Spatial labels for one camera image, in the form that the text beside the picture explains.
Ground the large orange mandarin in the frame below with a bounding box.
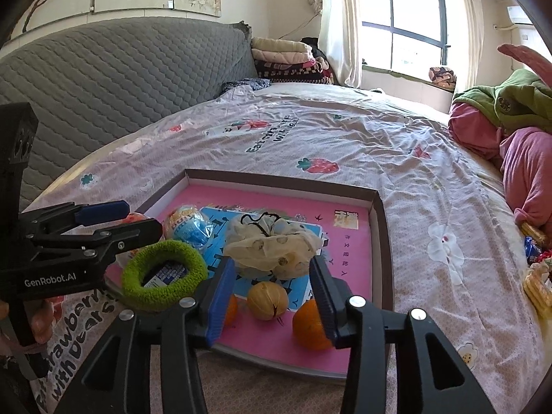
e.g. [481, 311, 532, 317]
[292, 299, 333, 352]

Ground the red white snack ball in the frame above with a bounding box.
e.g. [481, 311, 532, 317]
[116, 212, 148, 269]

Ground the green fuzzy ring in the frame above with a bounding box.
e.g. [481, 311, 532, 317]
[120, 239, 209, 313]

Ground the beige round onion-like ball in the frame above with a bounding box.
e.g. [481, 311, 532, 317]
[246, 281, 289, 322]

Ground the blue tissue packet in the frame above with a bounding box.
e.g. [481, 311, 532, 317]
[143, 264, 187, 288]

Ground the small orange mandarin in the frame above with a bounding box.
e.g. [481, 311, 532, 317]
[224, 294, 239, 326]

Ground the blue white snack ball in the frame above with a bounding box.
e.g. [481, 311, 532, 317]
[163, 206, 213, 250]

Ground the cream drawstring cloth bag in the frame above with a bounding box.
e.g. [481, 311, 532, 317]
[223, 212, 324, 280]

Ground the person's left hand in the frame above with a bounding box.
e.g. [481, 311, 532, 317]
[1, 296, 63, 357]

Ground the grey box lid tray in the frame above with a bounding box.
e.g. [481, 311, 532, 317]
[103, 168, 395, 382]

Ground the pink patterned bed sheet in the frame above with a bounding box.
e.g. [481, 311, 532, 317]
[33, 84, 551, 413]

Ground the grey quilted headboard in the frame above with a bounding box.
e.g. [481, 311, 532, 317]
[1, 17, 256, 208]

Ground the pile of snack packets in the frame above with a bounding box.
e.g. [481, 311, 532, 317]
[520, 221, 551, 319]

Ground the pink crumpled quilt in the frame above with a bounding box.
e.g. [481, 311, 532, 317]
[448, 44, 551, 236]

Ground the floral cloth on windowsill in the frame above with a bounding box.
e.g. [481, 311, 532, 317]
[428, 66, 456, 91]

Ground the green blanket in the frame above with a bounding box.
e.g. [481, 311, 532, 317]
[453, 68, 552, 134]

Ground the stack of folded blankets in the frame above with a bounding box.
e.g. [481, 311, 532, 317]
[251, 38, 336, 85]

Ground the white curtain left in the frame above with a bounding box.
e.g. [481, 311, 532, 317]
[319, 0, 362, 88]

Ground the white curtain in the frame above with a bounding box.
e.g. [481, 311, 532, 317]
[319, 0, 362, 88]
[456, 0, 485, 92]

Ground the white curtain right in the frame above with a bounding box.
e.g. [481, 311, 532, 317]
[456, 0, 485, 92]

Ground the white air conditioner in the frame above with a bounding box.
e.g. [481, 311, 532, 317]
[507, 6, 533, 26]

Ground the window with dark frame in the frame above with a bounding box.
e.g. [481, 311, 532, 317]
[357, 0, 448, 80]

